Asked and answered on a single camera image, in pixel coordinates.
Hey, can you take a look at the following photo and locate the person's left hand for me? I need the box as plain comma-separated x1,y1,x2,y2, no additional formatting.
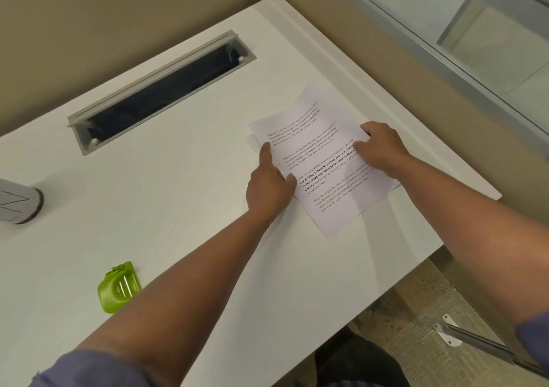
245,141,297,225

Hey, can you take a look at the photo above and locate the person's right hand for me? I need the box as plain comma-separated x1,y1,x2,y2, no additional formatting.
352,121,413,180

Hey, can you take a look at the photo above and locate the stack of printed paper sheets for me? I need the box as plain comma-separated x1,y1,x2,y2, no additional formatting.
247,81,402,239

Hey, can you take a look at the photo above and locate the green hole punch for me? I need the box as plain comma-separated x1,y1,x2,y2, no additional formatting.
97,261,143,314

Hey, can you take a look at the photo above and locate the person's right forearm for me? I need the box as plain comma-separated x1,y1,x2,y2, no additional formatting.
393,155,549,336

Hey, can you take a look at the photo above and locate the person's left forearm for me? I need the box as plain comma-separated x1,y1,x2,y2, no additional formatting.
75,209,284,387

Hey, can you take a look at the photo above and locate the person's right grey sleeve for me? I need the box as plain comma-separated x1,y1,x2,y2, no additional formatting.
514,310,549,378

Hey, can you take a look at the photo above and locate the person's grey sleeve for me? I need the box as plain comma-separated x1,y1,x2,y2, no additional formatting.
514,310,549,378
27,349,149,387

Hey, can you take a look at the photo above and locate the person's left grey sleeve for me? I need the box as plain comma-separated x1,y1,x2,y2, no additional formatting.
27,349,149,387

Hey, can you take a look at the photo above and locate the beige cubicle partition panel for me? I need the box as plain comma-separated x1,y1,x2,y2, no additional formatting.
0,0,276,138
274,0,549,373

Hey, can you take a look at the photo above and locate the frosted glass partition pane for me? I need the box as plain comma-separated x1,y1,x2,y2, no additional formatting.
308,0,549,137

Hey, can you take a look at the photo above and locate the grey metal desk foot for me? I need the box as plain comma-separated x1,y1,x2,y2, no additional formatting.
432,313,518,364

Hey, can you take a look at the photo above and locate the black mesh pen cup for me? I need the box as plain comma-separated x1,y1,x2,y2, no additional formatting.
0,178,45,225

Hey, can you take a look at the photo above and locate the grey desk cable hatch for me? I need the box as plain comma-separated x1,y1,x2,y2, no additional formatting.
66,29,258,157

